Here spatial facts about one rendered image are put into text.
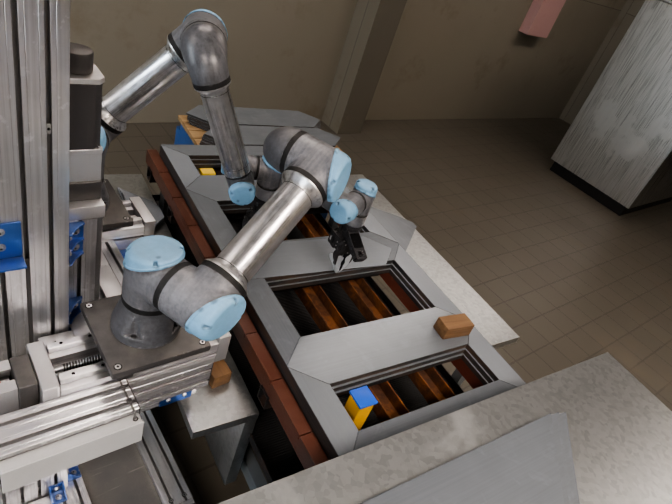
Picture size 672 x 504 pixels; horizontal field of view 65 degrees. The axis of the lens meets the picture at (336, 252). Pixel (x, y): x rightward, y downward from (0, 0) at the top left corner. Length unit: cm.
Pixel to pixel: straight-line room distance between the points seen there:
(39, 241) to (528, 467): 114
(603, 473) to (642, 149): 494
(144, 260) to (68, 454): 41
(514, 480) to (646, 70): 529
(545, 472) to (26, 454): 107
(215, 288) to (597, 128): 559
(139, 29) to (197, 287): 326
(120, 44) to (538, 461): 367
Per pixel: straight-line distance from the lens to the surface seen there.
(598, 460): 151
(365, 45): 492
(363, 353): 162
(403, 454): 121
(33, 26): 101
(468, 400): 167
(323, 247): 196
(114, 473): 203
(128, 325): 122
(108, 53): 419
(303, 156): 122
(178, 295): 108
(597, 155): 634
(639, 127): 618
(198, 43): 140
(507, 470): 129
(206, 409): 160
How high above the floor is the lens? 198
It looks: 34 degrees down
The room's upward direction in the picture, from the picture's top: 21 degrees clockwise
